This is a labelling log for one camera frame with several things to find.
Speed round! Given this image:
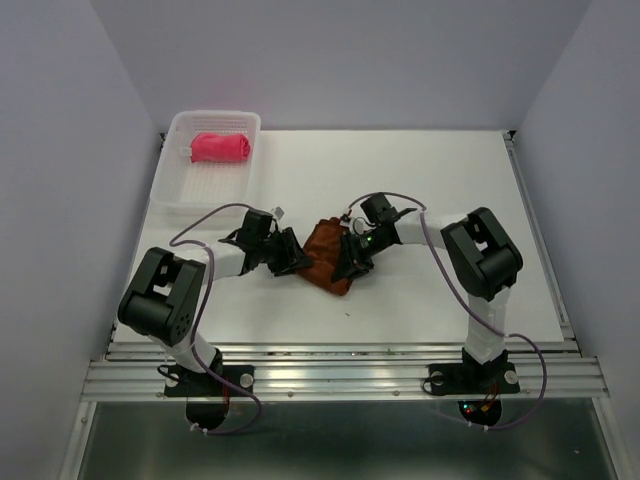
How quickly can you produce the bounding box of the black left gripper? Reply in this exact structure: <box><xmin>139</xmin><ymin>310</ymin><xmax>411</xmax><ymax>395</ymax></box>
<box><xmin>256</xmin><ymin>226</ymin><xmax>311</xmax><ymax>276</ymax></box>

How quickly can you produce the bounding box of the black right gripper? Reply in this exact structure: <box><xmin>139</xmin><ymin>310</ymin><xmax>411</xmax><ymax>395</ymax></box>
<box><xmin>331</xmin><ymin>228</ymin><xmax>392</xmax><ymax>284</ymax></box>

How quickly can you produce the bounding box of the brown microfibre towel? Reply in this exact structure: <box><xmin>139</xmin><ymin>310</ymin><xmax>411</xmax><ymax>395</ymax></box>
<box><xmin>296</xmin><ymin>217</ymin><xmax>352</xmax><ymax>296</ymax></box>

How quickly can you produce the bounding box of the pink microfibre towel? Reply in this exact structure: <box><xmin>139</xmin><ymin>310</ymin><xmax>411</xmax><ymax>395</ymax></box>
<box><xmin>178</xmin><ymin>132</ymin><xmax>252</xmax><ymax>163</ymax></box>

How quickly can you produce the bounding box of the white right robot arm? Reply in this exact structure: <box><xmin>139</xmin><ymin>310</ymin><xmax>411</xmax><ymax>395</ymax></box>
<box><xmin>331</xmin><ymin>192</ymin><xmax>524</xmax><ymax>390</ymax></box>

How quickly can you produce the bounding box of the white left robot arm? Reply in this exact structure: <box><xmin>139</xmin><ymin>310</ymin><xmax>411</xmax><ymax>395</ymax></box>
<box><xmin>117</xmin><ymin>208</ymin><xmax>313</xmax><ymax>394</ymax></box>

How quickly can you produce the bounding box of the white plastic basket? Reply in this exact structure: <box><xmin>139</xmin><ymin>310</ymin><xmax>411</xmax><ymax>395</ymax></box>
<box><xmin>150</xmin><ymin>110</ymin><xmax>261</xmax><ymax>213</ymax></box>

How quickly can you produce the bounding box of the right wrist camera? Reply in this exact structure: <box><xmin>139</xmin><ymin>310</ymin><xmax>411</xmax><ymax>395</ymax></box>
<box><xmin>349</xmin><ymin>217</ymin><xmax>370</xmax><ymax>235</ymax></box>

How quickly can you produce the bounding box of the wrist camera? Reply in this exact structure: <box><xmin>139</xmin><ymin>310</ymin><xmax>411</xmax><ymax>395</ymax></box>
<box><xmin>271</xmin><ymin>207</ymin><xmax>285</xmax><ymax>220</ymax></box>
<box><xmin>349</xmin><ymin>217</ymin><xmax>370</xmax><ymax>235</ymax></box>

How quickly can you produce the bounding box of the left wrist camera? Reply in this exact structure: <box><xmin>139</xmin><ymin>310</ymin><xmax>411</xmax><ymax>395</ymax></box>
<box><xmin>271</xmin><ymin>207</ymin><xmax>285</xmax><ymax>220</ymax></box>

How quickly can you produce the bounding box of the aluminium front mounting rail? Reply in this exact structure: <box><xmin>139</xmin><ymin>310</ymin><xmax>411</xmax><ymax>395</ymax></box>
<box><xmin>81</xmin><ymin>339</ymin><xmax>609</xmax><ymax>403</ymax></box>

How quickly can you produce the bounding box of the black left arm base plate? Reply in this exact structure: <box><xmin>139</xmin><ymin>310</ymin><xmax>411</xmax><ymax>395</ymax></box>
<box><xmin>157</xmin><ymin>364</ymin><xmax>255</xmax><ymax>399</ymax></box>

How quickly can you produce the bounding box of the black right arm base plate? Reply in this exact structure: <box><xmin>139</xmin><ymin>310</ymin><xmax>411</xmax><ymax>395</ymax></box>
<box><xmin>421</xmin><ymin>362</ymin><xmax>521</xmax><ymax>398</ymax></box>

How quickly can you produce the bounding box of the aluminium table edge rail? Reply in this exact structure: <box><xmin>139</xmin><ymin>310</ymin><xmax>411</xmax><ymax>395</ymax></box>
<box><xmin>501</xmin><ymin>130</ymin><xmax>582</xmax><ymax>354</ymax></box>

